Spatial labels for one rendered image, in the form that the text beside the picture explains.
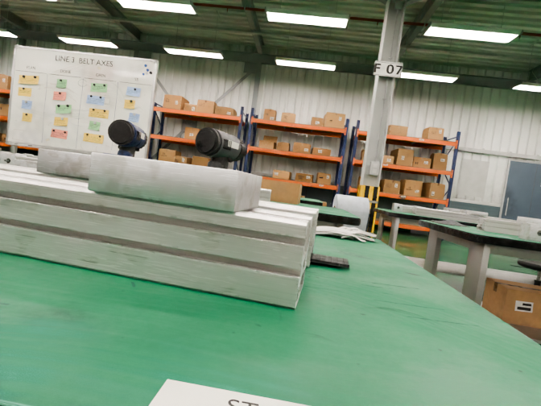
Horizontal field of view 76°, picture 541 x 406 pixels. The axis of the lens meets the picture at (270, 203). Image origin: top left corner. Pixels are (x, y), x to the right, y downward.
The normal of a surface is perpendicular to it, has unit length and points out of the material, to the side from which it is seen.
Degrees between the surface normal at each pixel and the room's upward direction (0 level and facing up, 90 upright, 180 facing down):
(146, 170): 90
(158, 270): 90
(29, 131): 90
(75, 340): 0
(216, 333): 0
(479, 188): 90
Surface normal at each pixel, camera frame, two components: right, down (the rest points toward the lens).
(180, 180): -0.18, 0.03
